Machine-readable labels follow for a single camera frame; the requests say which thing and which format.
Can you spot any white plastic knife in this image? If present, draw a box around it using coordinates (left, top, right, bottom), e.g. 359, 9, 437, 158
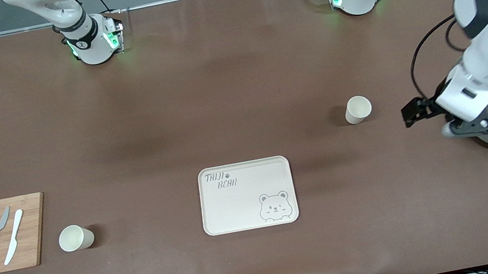
0, 209, 32, 266

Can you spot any white paper cup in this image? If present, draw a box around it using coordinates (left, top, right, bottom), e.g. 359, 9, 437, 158
342, 94, 375, 126
56, 221, 97, 254

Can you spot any cream bear print tray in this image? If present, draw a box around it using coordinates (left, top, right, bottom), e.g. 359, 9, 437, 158
193, 153, 301, 238

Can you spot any brown table mat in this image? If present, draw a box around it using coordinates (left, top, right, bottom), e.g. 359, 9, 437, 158
0, 0, 488, 274

